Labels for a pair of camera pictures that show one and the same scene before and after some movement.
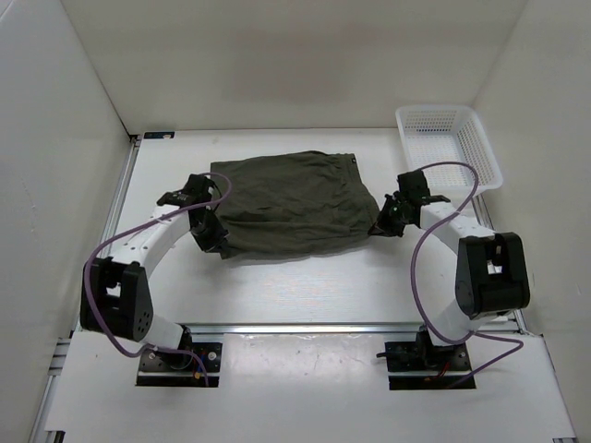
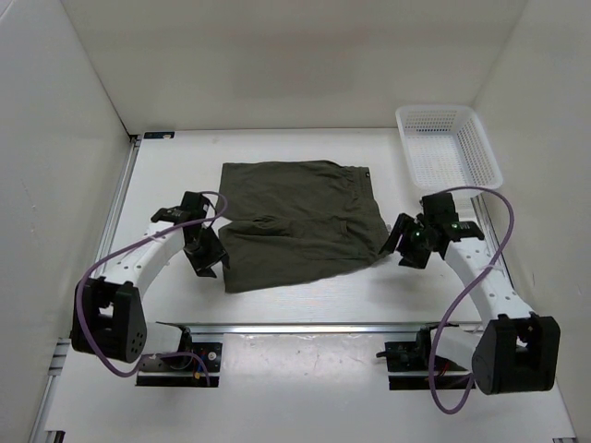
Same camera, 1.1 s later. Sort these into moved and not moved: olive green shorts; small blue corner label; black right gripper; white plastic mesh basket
Moved: black right gripper; olive green shorts
Not moved: white plastic mesh basket; small blue corner label
